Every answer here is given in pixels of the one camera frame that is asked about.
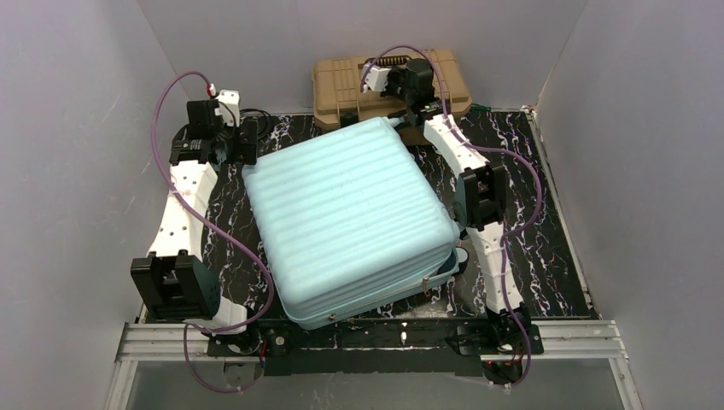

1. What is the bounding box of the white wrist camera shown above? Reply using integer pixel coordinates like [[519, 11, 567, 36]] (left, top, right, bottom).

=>
[[360, 63, 392, 93], [207, 83, 240, 127]]

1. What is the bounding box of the light blue suitcase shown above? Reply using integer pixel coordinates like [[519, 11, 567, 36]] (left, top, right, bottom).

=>
[[242, 117, 464, 330]]

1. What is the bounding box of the green handled screwdriver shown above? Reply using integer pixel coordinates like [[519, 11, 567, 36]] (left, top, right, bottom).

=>
[[470, 102, 492, 112]]

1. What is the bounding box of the tan plastic toolbox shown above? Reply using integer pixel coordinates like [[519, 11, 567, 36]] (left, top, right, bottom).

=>
[[312, 49, 472, 131]]

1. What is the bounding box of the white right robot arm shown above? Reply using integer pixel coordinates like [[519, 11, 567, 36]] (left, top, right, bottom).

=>
[[381, 59, 522, 316]]

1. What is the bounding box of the black coiled cable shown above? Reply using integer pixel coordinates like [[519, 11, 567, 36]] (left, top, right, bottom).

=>
[[240, 108, 276, 143]]

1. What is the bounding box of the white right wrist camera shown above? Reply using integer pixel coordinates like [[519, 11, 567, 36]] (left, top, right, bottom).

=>
[[360, 63, 392, 93]]

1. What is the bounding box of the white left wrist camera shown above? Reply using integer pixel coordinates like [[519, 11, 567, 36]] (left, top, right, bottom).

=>
[[207, 83, 240, 127]]

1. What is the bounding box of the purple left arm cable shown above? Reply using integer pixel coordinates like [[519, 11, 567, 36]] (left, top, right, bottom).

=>
[[151, 70, 277, 395]]

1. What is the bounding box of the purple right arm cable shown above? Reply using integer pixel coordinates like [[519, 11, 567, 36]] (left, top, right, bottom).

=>
[[359, 44, 544, 391]]

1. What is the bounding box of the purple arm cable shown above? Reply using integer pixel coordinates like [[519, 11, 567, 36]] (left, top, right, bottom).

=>
[[151, 70, 277, 395], [359, 44, 544, 391]]

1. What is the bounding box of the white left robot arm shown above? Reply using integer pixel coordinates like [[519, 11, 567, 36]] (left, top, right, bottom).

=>
[[130, 90, 255, 336]]

